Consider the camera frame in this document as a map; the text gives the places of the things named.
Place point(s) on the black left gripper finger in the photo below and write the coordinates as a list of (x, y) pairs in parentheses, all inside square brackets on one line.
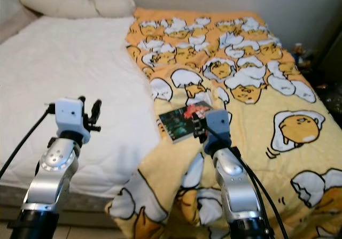
[(95, 110)]

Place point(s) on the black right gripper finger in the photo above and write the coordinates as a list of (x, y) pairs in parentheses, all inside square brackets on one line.
[(197, 118)]

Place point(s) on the dark cover book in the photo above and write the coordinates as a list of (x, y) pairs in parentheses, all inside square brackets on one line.
[(176, 124)]

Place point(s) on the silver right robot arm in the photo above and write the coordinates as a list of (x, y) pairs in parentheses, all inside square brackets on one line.
[(238, 196)]

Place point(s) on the yellow cartoon egg blanket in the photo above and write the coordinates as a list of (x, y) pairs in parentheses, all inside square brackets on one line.
[(246, 100)]

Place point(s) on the white quilted mattress pad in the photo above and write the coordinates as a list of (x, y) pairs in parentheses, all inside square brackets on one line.
[(64, 68)]

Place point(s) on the grey mattress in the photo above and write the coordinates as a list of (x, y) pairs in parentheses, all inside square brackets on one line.
[(16, 193)]

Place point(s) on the beige short bolster pillow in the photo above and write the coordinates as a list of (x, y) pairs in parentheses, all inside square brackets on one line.
[(115, 6)]

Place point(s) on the beige long bolster pillow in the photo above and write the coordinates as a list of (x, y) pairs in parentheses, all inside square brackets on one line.
[(53, 2)]

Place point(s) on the beige bed base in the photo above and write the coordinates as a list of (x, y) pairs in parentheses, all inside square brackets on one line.
[(13, 216)]

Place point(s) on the dark bedside cabinet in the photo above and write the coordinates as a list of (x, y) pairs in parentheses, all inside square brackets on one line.
[(328, 68)]

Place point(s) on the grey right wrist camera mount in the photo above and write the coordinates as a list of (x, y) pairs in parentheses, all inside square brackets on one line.
[(218, 126)]

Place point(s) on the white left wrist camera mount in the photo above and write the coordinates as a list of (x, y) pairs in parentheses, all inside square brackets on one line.
[(70, 116)]

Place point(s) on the beige padded bed frame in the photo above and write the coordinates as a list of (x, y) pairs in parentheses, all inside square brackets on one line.
[(13, 25)]

